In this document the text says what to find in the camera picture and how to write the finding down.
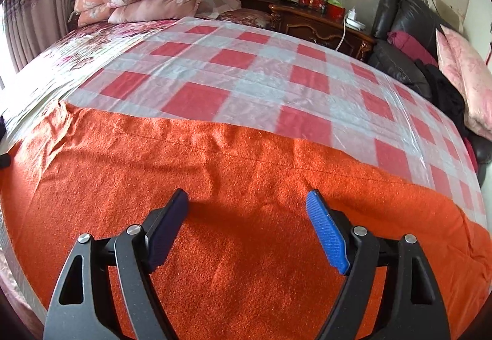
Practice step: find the dark floral pillow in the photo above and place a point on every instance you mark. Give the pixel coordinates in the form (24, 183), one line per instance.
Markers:
(246, 19)

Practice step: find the white round device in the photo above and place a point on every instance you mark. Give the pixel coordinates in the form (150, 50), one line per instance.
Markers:
(356, 24)

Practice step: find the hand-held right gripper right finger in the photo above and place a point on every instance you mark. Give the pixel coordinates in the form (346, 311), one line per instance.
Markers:
(326, 232)

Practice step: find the bed with floral sheet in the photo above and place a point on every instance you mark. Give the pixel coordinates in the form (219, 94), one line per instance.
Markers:
(69, 59)

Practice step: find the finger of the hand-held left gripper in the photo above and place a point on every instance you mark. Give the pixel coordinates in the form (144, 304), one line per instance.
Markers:
(4, 162)

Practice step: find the patterned curtain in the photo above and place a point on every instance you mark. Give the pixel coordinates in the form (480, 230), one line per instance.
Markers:
(34, 9)

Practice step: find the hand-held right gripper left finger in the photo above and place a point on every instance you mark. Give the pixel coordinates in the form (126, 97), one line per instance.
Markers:
(169, 232)

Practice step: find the red white checked plastic sheet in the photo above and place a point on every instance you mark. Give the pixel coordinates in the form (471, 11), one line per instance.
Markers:
(250, 82)

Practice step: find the red tin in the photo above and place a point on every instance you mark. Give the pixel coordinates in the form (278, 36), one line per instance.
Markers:
(312, 2)

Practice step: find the red box with green top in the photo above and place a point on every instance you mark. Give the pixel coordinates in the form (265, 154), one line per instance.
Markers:
(335, 10)

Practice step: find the white charger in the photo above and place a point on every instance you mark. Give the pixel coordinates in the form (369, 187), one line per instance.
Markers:
(351, 15)

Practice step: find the maroon cushion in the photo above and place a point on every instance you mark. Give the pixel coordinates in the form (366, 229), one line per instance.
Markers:
(411, 47)

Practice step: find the checked pillow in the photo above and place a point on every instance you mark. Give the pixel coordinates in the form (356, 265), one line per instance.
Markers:
(221, 5)

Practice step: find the black clothing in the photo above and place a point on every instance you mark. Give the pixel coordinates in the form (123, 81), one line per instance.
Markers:
(446, 94)

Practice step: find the white wardrobe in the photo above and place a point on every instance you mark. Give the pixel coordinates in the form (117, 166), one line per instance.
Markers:
(480, 9)

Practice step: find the orange towel blanket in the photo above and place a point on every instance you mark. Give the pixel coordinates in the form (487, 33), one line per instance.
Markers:
(246, 247)

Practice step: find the carved wooden nightstand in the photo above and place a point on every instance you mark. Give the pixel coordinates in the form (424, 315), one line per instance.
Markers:
(319, 28)

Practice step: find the black leather sofa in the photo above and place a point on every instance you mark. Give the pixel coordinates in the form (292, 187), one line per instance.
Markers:
(403, 67)

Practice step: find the beige cushion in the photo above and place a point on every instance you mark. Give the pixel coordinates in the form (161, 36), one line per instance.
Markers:
(449, 15)

